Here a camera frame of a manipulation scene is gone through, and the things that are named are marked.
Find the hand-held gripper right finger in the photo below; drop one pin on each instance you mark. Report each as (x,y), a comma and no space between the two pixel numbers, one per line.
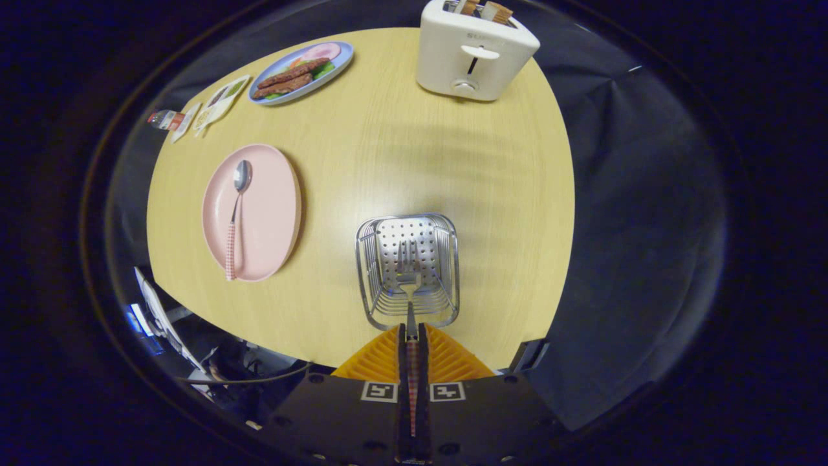
(422,362)

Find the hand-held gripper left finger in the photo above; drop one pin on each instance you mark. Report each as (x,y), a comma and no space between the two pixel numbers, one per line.
(402,362)

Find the pink round plate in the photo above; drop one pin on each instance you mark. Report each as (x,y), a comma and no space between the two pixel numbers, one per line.
(268,213)

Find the white papers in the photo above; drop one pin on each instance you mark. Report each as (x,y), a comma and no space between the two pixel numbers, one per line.
(158,310)

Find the white toaster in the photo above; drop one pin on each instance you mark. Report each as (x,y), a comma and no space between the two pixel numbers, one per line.
(453,65)

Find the brown meat strip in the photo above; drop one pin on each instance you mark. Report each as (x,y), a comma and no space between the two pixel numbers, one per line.
(294,71)
(283,86)

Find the green lettuce leaf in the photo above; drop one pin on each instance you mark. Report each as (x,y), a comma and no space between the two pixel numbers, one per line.
(323,68)

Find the blue food plate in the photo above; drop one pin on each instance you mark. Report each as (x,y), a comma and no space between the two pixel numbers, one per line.
(339,57)

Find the white divided grain tray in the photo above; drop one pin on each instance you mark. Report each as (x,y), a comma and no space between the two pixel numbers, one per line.
(220,103)

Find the pink ham slice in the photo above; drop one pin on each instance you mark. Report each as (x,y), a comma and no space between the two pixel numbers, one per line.
(321,51)

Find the white square coaster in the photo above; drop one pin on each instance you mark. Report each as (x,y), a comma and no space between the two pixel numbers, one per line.
(186,122)

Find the clear plastic water bottle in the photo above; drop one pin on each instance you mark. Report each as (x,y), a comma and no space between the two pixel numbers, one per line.
(165,120)

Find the toasted bread slice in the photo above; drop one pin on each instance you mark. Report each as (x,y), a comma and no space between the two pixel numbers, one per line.
(497,11)
(467,6)

